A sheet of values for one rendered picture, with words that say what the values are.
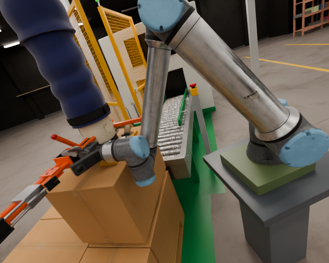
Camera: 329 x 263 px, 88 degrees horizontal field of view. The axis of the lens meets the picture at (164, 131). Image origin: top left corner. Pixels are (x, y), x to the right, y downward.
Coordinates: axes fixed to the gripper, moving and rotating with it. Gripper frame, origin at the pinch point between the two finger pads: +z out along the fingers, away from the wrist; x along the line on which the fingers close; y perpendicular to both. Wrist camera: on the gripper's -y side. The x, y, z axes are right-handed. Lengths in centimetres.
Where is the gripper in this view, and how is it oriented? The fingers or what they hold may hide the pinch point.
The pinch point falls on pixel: (66, 161)
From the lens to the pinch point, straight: 86.3
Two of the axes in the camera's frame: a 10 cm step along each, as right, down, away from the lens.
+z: -9.4, 1.7, 2.8
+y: 1.7, -4.6, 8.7
